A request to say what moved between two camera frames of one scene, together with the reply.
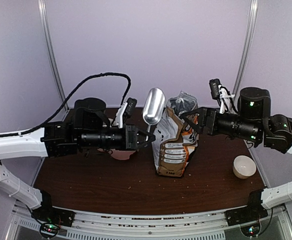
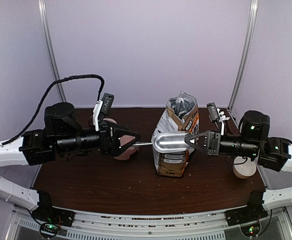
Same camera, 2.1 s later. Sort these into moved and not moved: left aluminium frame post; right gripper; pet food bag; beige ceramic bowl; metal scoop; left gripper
Moved: right gripper; metal scoop; left gripper
Not moved: left aluminium frame post; pet food bag; beige ceramic bowl
